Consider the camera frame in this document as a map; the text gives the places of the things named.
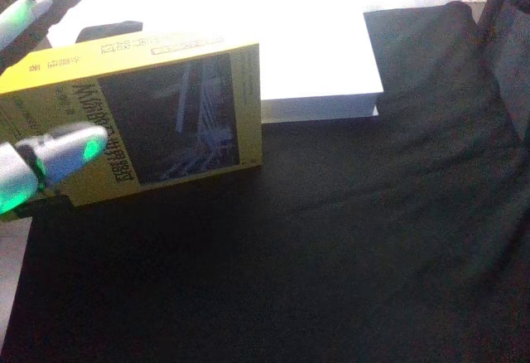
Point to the black cloth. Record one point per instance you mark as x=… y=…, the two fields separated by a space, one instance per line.
x=290 y=255

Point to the yellow book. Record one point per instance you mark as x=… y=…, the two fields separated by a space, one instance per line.
x=165 y=131

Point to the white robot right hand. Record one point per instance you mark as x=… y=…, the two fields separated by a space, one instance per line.
x=66 y=151

